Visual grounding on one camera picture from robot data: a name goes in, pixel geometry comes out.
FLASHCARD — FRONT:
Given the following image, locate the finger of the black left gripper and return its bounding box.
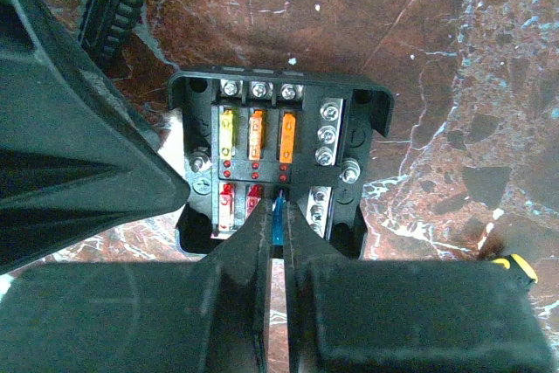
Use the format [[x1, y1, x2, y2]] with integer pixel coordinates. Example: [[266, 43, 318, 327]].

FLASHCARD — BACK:
[[1, 0, 190, 273]]

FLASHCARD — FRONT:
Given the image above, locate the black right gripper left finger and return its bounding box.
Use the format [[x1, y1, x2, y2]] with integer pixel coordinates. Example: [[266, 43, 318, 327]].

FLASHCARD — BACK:
[[1, 199, 273, 372]]

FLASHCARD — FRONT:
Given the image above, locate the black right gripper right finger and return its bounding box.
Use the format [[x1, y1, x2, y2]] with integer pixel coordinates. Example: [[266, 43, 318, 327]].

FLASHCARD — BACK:
[[283, 204, 555, 372]]

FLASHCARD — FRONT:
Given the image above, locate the blue blade fuse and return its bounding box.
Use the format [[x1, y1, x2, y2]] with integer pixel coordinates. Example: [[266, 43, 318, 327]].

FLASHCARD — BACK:
[[272, 190, 286, 245]]

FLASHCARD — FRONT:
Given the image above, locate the red blade fuse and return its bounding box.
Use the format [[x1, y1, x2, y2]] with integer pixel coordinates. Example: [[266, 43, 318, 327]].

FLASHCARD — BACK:
[[245, 184, 263, 218]]

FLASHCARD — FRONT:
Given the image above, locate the black fuse box base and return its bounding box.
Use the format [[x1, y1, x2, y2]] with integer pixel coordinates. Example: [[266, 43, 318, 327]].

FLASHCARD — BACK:
[[168, 66, 395, 259]]

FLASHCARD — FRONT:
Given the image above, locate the orange blade fuse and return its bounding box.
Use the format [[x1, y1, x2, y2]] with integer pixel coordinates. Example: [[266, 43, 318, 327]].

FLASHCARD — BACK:
[[279, 113, 297, 164], [248, 109, 266, 161]]

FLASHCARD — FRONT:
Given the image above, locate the red fuse in box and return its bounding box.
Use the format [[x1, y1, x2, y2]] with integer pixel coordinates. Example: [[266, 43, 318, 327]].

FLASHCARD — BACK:
[[217, 183, 235, 231]]

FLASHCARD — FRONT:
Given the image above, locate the yellow fuse in box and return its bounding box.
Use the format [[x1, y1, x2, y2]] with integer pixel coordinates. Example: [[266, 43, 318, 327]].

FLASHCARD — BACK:
[[218, 109, 235, 160]]

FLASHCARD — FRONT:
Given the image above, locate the yellow black handle screwdriver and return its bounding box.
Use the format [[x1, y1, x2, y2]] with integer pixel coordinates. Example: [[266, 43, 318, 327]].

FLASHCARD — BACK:
[[492, 253, 539, 293]]

